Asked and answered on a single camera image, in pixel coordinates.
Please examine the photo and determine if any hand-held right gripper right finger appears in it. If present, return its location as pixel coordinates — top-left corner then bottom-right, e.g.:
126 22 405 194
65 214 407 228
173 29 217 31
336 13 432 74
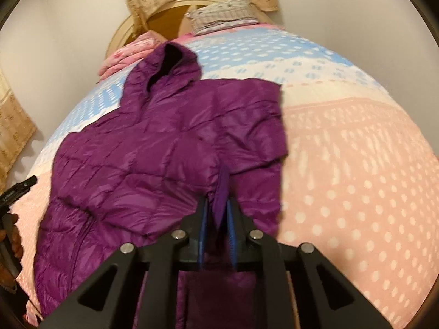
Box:
226 197 392 329

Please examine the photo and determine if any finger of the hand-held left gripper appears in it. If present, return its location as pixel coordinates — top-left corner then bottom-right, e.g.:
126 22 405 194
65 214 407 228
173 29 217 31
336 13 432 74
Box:
20 175 38 192

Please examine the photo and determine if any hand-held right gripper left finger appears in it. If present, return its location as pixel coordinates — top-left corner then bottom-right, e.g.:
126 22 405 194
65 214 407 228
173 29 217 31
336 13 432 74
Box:
44 197 209 329

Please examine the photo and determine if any purple hooded down jacket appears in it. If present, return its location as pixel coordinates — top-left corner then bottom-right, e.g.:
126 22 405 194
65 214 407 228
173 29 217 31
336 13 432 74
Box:
33 40 288 329

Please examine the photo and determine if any person's left hand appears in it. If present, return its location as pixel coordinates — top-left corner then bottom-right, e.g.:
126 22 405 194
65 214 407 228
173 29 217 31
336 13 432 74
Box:
0 212 25 293

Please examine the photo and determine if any polka dot bedspread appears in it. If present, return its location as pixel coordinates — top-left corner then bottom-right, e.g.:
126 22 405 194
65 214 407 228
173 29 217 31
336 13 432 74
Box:
9 24 439 329

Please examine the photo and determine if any pink folded blanket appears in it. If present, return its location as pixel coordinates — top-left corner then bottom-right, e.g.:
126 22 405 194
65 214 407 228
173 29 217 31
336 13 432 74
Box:
98 30 167 78

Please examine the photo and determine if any grey plaid pillow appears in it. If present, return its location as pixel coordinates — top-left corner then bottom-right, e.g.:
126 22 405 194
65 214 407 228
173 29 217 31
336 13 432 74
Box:
185 0 261 35

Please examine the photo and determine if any cream wooden headboard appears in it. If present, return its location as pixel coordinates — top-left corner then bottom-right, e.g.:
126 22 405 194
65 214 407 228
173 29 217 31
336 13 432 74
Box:
103 0 237 62

